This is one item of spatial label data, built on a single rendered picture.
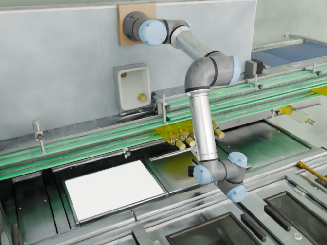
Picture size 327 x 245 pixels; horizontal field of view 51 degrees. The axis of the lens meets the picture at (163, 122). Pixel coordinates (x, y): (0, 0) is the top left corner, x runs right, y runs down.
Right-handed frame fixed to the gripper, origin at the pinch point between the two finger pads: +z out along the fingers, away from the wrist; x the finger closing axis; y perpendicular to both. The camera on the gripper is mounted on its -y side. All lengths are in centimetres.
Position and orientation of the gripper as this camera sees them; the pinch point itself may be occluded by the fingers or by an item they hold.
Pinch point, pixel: (191, 155)
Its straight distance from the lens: 165.2
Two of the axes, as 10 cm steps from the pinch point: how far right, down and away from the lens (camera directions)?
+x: -0.4, -8.9, -4.5
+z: -4.2, -3.9, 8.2
